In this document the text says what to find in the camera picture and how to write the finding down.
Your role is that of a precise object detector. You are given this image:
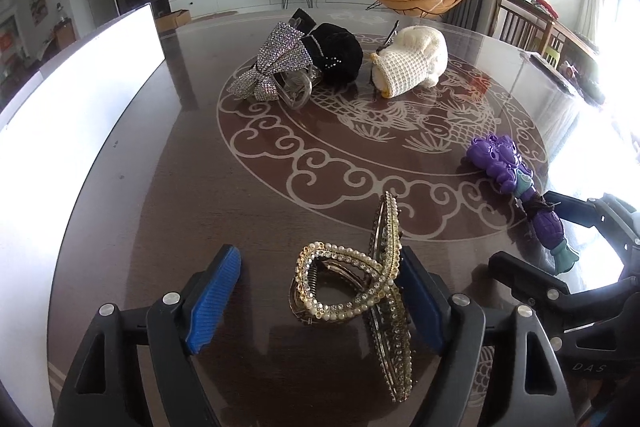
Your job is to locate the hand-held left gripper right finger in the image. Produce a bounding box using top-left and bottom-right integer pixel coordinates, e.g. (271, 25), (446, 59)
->
(398, 246), (576, 427)

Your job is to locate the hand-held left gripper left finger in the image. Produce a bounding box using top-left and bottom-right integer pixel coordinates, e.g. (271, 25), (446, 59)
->
(52, 244), (242, 427)

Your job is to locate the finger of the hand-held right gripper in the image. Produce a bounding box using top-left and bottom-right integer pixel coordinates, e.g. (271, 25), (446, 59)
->
(544, 190), (640, 280)
(488, 251), (578, 333)

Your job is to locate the gold rhinestone long hair clip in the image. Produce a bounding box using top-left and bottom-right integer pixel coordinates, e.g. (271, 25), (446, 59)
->
(367, 191), (417, 404)

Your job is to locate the purple toy wand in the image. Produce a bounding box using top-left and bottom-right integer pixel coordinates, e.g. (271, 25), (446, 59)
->
(465, 133), (581, 277)

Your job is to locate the gold pearl hair claw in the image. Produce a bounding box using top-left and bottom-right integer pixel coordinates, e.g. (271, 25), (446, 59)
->
(289, 243), (401, 324)

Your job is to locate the dark patterned glass desktop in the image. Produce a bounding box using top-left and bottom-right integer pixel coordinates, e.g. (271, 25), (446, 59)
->
(47, 9), (640, 427)

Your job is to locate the clear plastic storage box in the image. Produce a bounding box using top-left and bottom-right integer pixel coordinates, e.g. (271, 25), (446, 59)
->
(517, 49), (586, 108)

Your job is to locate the wooden dining chair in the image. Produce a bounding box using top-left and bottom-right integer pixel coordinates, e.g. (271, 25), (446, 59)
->
(495, 0), (556, 58)

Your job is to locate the white partition board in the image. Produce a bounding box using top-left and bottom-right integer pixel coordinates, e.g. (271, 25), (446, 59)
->
(0, 3), (167, 427)

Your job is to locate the cream knitted hair accessory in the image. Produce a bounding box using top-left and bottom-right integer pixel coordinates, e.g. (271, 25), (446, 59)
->
(369, 23), (449, 100)

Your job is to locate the silver rhinestone bow hair clip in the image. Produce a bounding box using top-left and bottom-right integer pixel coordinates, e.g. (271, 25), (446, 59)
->
(227, 22), (321, 110)

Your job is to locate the black velvet hair clip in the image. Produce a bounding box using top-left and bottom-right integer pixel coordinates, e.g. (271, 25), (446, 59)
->
(291, 8), (364, 86)

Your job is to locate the cardboard box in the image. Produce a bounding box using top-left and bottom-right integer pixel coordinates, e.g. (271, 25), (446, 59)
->
(155, 9), (192, 32)

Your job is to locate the framed wall painting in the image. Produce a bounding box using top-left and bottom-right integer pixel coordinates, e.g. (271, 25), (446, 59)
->
(29, 0), (51, 25)

